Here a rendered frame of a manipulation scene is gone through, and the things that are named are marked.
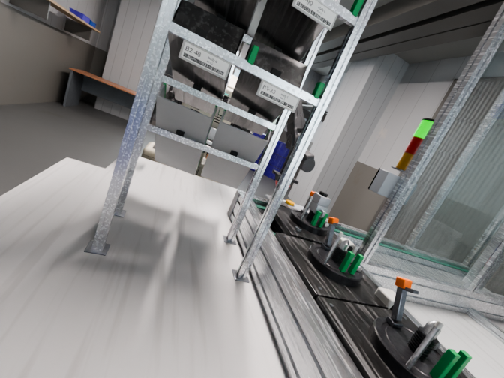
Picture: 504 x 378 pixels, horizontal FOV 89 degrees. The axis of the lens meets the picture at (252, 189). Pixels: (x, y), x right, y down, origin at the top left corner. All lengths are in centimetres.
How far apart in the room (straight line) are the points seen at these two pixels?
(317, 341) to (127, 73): 704
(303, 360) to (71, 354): 33
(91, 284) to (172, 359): 19
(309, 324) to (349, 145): 482
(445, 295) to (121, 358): 110
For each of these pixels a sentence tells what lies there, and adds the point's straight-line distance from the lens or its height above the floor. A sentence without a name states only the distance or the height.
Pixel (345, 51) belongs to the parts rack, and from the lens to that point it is 60.
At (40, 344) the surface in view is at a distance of 47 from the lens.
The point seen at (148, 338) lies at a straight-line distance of 48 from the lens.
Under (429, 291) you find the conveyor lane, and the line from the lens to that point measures 119.
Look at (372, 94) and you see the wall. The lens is 530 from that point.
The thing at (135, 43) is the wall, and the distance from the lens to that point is 725.
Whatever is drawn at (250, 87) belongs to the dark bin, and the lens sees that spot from 62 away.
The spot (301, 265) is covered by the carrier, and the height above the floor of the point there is 97.
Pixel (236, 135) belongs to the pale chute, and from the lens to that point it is 66.
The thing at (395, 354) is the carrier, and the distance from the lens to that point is 51.
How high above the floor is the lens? 122
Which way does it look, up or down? 14 degrees down
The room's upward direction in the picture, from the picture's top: 24 degrees clockwise
